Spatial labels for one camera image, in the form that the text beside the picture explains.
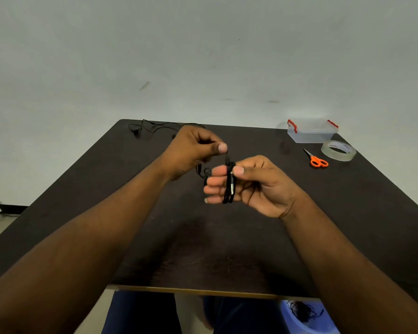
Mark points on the person's left forearm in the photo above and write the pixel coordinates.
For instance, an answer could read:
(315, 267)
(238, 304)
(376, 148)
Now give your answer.
(76, 253)

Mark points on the person's right hand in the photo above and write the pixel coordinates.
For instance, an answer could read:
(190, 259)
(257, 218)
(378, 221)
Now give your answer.
(268, 187)

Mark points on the clear plastic box red latches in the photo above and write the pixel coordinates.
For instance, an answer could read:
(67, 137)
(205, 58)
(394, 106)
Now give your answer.
(311, 135)

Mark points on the dark blue trousers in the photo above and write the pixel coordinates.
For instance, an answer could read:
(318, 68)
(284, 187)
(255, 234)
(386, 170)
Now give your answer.
(143, 316)

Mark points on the black skirting board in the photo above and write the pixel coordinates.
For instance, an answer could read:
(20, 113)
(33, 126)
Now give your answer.
(15, 208)

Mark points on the person's right forearm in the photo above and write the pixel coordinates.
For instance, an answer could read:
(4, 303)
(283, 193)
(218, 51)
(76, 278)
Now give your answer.
(352, 274)

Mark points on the person's left hand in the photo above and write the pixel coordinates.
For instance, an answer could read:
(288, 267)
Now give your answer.
(188, 149)

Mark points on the clear tape roll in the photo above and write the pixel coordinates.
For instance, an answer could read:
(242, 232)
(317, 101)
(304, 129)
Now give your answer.
(338, 158)

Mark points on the blue plastic bin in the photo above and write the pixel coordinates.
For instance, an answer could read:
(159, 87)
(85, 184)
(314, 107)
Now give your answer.
(289, 325)

